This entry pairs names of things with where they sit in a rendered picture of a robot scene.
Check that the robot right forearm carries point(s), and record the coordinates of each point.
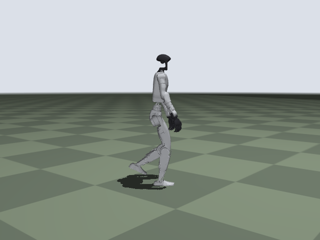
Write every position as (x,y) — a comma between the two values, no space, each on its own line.
(168,104)

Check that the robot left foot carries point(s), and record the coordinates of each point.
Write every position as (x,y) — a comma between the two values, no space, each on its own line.
(137,168)

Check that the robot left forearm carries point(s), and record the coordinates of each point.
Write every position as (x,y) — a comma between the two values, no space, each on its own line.
(165,109)

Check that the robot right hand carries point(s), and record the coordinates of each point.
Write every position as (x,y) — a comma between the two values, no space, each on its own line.
(176,122)

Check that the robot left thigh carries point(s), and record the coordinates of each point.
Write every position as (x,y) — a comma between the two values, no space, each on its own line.
(162,143)

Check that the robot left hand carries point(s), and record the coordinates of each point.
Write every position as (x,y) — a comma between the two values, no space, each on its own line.
(171,122)

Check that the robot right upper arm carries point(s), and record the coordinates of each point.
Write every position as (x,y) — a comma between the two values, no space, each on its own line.
(161,78)

